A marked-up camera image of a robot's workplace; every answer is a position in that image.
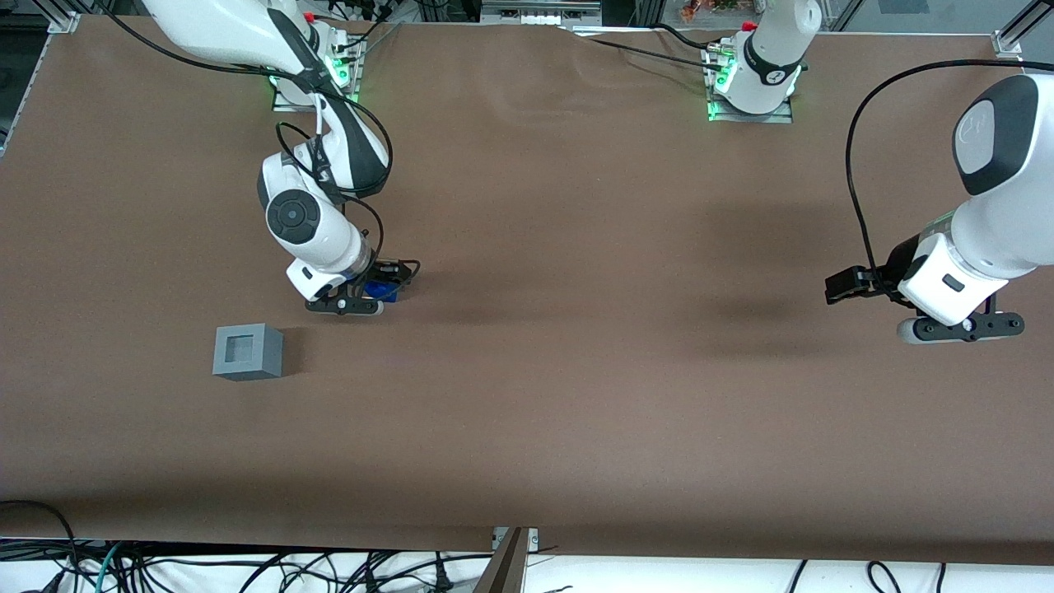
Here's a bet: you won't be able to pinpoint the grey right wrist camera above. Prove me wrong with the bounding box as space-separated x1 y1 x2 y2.
305 296 385 317

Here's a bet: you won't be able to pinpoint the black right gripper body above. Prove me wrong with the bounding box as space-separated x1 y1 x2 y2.
359 259 411 285

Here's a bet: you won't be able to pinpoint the black looping floor cable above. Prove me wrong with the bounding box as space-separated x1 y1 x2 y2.
0 498 81 593

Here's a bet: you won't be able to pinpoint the gray cube base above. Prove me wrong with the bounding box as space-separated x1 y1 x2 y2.
212 323 285 382

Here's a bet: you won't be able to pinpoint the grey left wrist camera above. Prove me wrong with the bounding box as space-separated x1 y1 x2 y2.
897 311 1026 346

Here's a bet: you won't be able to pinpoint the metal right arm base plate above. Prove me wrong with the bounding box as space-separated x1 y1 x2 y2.
272 41 364 114

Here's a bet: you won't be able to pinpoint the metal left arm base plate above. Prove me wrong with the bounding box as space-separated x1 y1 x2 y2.
706 45 796 124

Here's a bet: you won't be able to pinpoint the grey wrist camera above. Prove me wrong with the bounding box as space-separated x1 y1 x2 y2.
897 311 1026 346
305 296 385 317

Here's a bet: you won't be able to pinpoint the brown table cover sheet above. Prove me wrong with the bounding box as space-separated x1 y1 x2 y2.
0 15 1054 566

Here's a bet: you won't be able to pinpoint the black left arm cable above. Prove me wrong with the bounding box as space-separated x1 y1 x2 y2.
846 58 1054 285

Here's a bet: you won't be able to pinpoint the teal floor cable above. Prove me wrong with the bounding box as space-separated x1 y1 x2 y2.
82 541 126 593

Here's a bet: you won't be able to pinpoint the black base connector cables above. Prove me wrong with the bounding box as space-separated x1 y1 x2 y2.
329 0 404 57

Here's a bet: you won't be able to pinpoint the aluminium profile post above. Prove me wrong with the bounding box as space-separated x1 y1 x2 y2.
473 527 529 593

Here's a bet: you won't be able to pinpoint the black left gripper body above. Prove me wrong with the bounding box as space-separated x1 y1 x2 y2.
883 233 941 299

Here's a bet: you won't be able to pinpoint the long black table cable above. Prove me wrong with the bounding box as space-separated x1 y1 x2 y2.
568 31 725 68

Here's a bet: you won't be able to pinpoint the short black table cable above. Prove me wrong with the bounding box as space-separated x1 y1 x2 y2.
655 22 725 50

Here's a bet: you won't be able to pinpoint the black tangled floor cable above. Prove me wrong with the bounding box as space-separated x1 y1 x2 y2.
124 550 462 593

